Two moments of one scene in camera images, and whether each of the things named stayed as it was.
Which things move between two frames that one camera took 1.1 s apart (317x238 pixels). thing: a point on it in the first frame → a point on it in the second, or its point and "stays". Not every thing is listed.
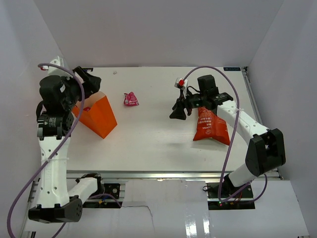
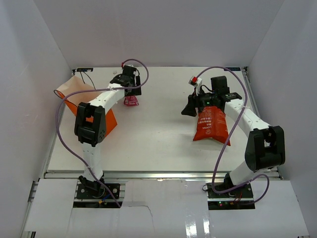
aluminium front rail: (167, 175) stays
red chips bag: (209, 125) stays
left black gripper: (92, 83) → (135, 90)
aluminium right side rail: (258, 117) stays
